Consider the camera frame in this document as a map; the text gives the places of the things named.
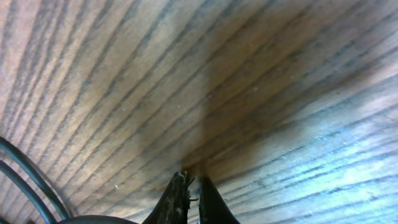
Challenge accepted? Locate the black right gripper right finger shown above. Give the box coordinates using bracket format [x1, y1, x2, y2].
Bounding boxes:
[199, 177, 239, 224]

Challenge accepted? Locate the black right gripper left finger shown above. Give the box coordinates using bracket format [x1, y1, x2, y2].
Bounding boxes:
[143, 171, 190, 224]

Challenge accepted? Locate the black USB cable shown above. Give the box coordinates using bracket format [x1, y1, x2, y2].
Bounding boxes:
[0, 136, 139, 224]

